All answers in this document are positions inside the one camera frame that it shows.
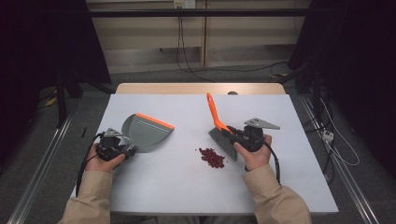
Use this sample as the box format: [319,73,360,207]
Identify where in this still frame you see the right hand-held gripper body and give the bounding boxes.
[231,117,281,154]

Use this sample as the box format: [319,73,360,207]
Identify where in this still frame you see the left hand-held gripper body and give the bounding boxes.
[95,127,136,162]

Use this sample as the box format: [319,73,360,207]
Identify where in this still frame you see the orange brush with grey bristles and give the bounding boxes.
[205,91,239,162]

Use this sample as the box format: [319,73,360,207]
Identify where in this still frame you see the grey dustpan with orange lip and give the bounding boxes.
[120,112,176,154]

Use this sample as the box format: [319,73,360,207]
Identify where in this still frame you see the red and green beans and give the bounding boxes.
[198,147,226,170]

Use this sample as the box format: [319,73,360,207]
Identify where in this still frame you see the person's left hand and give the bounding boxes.
[85,143,126,175]

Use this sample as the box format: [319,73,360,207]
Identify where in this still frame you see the person's right hand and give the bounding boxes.
[233,133,274,173]

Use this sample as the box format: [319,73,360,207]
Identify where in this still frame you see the white table mat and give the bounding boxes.
[70,93,340,216]

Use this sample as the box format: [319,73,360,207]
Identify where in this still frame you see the wooden table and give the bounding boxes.
[115,82,287,96]

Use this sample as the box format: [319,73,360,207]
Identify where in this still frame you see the white power strip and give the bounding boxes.
[321,130,335,143]

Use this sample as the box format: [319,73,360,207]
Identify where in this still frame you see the black horizontal bar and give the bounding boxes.
[88,7,313,19]

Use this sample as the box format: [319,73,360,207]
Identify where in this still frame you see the black curtain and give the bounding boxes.
[287,0,396,175]
[0,0,112,157]

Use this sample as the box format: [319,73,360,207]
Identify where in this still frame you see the right hand-held gripper black cable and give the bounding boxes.
[262,139,282,186]

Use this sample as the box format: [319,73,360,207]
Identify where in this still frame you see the hand-held gripper black cable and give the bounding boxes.
[75,132,106,198]
[262,139,282,186]

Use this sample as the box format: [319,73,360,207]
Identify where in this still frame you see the left hand-held gripper black cable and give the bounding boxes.
[75,132,106,198]

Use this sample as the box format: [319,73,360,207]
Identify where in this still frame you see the black floor cable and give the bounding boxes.
[186,61,290,74]

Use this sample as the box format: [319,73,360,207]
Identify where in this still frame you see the metal floor rail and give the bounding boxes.
[7,114,75,224]
[299,94,380,224]

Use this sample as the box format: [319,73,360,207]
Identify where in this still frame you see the black hanging cable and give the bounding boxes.
[180,15,217,83]
[176,15,182,71]

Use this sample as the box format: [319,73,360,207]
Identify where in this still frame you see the white cable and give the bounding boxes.
[319,98,361,167]

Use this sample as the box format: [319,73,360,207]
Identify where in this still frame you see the white wall outlet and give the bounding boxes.
[173,0,197,9]

